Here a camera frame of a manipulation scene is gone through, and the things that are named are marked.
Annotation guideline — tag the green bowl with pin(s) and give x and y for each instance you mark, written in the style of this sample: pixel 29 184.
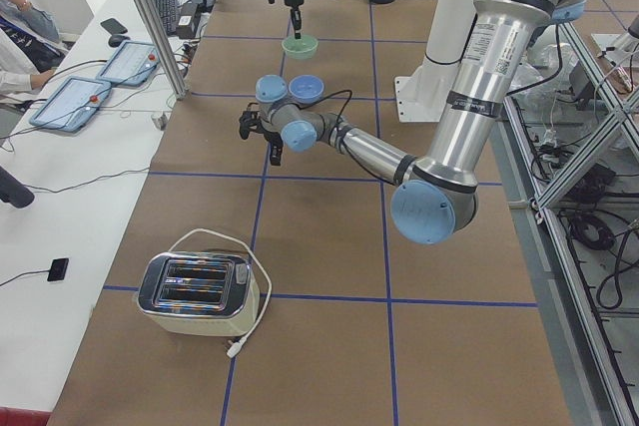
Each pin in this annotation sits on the green bowl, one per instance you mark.
pixel 302 48

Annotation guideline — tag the blue bowl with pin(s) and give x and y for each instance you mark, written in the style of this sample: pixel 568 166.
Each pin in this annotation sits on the blue bowl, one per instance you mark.
pixel 306 88

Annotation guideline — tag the black keyboard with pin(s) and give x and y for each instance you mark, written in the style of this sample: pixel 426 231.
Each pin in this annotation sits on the black keyboard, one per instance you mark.
pixel 168 13

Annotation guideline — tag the cream toaster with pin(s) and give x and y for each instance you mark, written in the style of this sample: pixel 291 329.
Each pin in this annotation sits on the cream toaster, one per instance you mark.
pixel 200 293

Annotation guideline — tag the far blue teach pendant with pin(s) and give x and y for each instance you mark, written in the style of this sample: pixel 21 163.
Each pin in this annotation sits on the far blue teach pendant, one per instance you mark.
pixel 131 64

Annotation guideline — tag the blue teach pendant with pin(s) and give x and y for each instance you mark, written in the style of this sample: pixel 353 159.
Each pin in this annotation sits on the blue teach pendant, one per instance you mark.
pixel 131 64
pixel 72 105

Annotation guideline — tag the black smartphone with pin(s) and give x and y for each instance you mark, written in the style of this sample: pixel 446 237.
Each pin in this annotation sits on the black smartphone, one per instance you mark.
pixel 113 26

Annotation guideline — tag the near blue teach pendant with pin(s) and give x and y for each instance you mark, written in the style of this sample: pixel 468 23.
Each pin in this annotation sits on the near blue teach pendant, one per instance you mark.
pixel 72 105

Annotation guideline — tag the small black device on table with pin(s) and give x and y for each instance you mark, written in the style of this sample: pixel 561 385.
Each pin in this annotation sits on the small black device on table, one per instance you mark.
pixel 58 269

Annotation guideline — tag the seated person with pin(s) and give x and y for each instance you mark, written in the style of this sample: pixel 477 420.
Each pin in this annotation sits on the seated person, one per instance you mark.
pixel 31 50

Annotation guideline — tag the aluminium frame post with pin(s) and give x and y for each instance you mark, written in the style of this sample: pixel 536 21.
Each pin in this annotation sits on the aluminium frame post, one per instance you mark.
pixel 152 22

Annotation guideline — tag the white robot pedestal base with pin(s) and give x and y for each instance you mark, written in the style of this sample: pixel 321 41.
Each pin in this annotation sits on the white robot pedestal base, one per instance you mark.
pixel 421 97

